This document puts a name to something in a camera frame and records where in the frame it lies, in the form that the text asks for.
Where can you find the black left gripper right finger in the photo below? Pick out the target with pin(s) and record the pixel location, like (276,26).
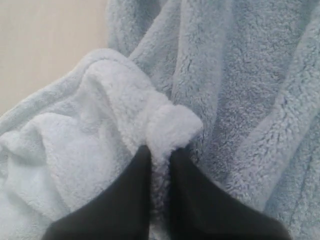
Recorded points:
(200,210)

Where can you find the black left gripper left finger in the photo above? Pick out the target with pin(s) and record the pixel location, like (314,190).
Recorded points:
(120,212)

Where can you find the light blue fluffy towel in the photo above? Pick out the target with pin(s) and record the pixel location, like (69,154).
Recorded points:
(235,83)

